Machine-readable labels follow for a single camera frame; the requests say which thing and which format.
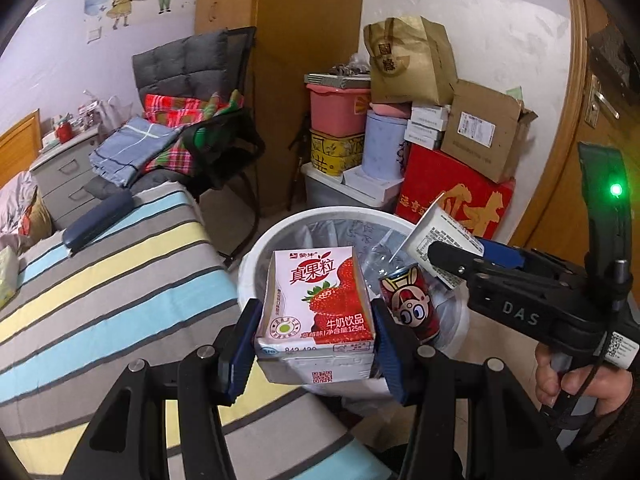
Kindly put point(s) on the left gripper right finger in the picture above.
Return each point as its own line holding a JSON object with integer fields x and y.
{"x": 419, "y": 375}

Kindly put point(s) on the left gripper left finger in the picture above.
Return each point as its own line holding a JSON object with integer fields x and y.
{"x": 212, "y": 376}

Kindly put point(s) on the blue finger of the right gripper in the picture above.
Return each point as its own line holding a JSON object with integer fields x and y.
{"x": 501, "y": 255}

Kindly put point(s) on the white milk carton with text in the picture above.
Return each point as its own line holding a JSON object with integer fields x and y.
{"x": 442, "y": 246}

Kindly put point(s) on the red cartoon drink can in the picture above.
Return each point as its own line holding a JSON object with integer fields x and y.
{"x": 408, "y": 297}

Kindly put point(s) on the strawberry milk carton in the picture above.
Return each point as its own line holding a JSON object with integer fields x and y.
{"x": 316, "y": 326}

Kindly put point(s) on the white trash bin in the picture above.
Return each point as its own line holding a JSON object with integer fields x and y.
{"x": 375, "y": 236}

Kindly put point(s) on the person's right hand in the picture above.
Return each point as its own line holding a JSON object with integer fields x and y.
{"x": 610, "y": 385}

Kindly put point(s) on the red gift box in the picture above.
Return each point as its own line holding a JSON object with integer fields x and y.
{"x": 474, "y": 201}

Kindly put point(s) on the brown cardboard box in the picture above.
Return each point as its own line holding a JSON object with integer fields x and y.
{"x": 486, "y": 130}

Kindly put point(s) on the striped bed sheet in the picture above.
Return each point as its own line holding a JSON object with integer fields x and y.
{"x": 151, "y": 288}

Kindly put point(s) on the light blue cylinder box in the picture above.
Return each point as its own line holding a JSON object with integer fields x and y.
{"x": 384, "y": 149}

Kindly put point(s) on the yellow patterned box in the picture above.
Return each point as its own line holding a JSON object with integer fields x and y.
{"x": 333, "y": 155}

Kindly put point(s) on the green tissue pack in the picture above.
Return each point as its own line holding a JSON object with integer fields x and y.
{"x": 8, "y": 275}

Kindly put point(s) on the gold paper bag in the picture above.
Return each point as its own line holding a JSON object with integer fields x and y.
{"x": 411, "y": 60}

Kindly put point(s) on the pink plastic bucket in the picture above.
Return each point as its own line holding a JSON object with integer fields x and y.
{"x": 338, "y": 112}

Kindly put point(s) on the navy blue glasses case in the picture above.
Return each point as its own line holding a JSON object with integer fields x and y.
{"x": 97, "y": 220}

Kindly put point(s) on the grey pillow bedding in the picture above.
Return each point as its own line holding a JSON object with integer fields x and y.
{"x": 24, "y": 219}

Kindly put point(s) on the grey bedside drawer cabinet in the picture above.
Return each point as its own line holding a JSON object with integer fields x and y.
{"x": 61, "y": 175}

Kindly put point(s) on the folded blue cloth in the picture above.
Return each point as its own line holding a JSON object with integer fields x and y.
{"x": 121, "y": 157}

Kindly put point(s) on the red plaid blanket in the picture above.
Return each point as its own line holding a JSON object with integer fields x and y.
{"x": 180, "y": 113}

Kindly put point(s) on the wooden headboard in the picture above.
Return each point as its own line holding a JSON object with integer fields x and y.
{"x": 20, "y": 146}

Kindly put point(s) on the red mug on cabinet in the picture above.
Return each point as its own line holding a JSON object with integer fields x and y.
{"x": 64, "y": 131}

